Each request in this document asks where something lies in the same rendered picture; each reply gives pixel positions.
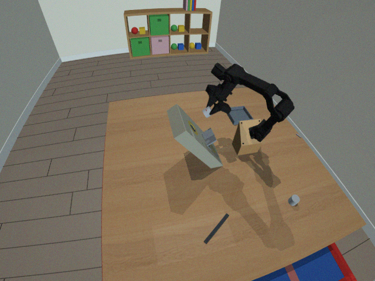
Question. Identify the dark grey flat bar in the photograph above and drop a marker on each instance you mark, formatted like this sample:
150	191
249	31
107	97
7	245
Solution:
215	229

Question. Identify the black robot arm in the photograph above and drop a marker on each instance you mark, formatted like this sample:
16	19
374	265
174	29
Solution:
234	75

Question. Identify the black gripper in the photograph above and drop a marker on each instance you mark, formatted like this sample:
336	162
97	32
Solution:
221	105

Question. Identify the grey service panel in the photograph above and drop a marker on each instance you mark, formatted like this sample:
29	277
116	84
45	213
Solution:
188	134

